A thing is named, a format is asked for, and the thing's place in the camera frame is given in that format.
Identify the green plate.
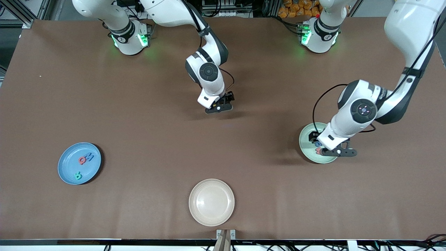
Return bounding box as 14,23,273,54
299,122,340,164

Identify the beige plate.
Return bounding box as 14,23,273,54
189,178,235,227

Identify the blue plate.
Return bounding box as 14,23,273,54
57,142,102,185

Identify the grey electronics rack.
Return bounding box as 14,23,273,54
201,0,255,18

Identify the pile of orange items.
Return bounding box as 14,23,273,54
278,0,322,18

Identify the aluminium camera mast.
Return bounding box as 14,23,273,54
213,229,236,251

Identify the black cable bundle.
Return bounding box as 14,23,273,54
376,234,446,251

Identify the black table edge rail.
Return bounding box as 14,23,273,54
0,239,446,246

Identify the aluminium frame profile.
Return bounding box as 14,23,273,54
0,0,47,29

